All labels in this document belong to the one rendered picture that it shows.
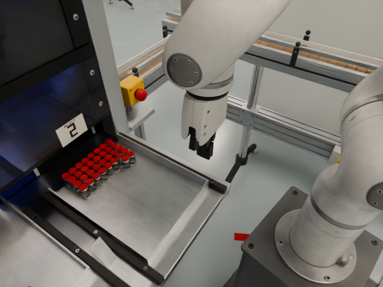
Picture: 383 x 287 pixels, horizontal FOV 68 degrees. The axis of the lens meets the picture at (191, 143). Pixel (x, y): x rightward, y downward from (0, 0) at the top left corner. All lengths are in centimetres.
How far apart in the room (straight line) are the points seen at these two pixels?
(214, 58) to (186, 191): 52
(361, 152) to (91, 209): 63
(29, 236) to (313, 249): 66
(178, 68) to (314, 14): 162
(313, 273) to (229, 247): 99
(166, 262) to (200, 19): 54
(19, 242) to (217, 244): 112
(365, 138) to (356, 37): 150
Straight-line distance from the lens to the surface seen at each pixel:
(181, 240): 73
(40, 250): 79
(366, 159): 43
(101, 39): 80
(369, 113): 49
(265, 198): 191
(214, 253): 168
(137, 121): 102
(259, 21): 33
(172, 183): 81
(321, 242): 67
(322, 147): 159
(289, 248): 76
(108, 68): 84
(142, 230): 74
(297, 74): 138
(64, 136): 81
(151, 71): 118
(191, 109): 48
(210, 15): 32
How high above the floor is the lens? 153
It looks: 45 degrees down
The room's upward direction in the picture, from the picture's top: straight up
